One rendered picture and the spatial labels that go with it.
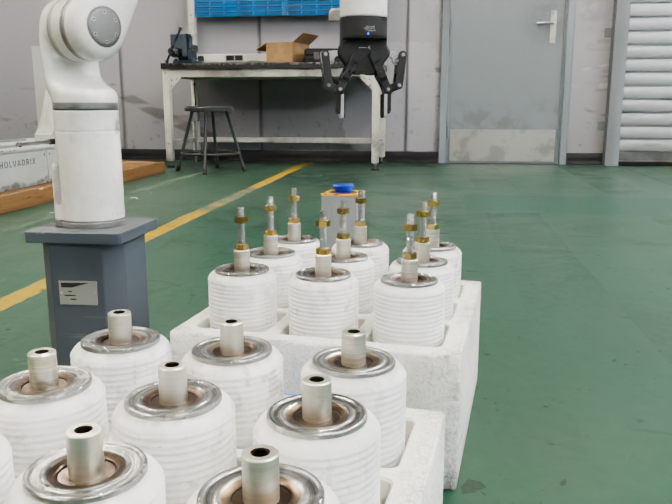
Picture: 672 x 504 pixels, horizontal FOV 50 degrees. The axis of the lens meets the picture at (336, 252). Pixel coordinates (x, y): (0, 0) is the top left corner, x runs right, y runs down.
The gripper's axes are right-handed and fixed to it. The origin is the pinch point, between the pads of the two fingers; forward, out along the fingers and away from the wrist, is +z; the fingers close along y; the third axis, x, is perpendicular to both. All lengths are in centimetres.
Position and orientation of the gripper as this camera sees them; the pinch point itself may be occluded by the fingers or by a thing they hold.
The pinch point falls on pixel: (362, 109)
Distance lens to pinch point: 118.4
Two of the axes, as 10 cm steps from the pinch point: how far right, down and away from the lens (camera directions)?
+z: 0.0, 9.8, 2.0
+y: 9.9, -0.3, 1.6
